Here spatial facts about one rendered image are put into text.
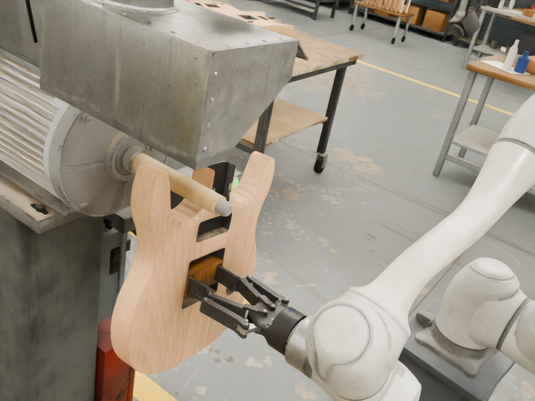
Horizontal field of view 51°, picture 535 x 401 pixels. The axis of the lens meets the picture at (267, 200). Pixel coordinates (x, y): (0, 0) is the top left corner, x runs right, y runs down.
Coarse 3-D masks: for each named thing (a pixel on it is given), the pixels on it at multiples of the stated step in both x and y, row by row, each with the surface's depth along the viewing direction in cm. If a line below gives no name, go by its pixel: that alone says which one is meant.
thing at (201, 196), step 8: (136, 160) 93; (144, 160) 93; (152, 160) 93; (136, 168) 94; (160, 168) 91; (168, 168) 91; (176, 176) 90; (184, 176) 90; (176, 184) 89; (184, 184) 88; (192, 184) 88; (200, 184) 89; (176, 192) 90; (184, 192) 88; (192, 192) 88; (200, 192) 87; (208, 192) 87; (192, 200) 88; (200, 200) 87; (208, 200) 86; (216, 200) 86; (208, 208) 86
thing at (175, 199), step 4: (184, 168) 125; (188, 168) 125; (180, 172) 123; (184, 172) 123; (188, 172) 124; (192, 172) 124; (236, 172) 128; (188, 176) 122; (236, 176) 127; (240, 176) 128; (172, 192) 121; (172, 196) 121; (176, 196) 121; (180, 196) 120; (172, 200) 122; (176, 200) 121; (180, 200) 120; (172, 204) 122; (176, 204) 121; (172, 208) 123; (108, 220) 131; (108, 224) 131; (104, 228) 131; (108, 228) 132; (132, 232) 131
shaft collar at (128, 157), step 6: (126, 150) 94; (132, 150) 94; (138, 150) 94; (144, 150) 95; (126, 156) 93; (132, 156) 93; (126, 162) 94; (132, 162) 94; (126, 168) 94; (132, 168) 94
